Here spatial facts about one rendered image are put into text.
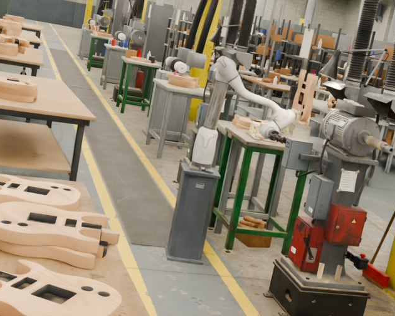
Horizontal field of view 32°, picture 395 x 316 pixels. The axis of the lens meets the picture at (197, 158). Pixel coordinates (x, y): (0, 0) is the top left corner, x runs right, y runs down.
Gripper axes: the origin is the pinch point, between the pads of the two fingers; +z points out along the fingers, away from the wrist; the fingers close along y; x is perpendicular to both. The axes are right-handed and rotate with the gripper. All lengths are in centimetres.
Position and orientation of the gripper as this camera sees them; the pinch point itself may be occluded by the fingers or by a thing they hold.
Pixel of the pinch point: (283, 140)
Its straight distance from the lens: 488.5
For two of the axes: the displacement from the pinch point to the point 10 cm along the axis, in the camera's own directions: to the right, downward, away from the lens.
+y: -9.5, -1.3, -2.7
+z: 2.4, 2.4, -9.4
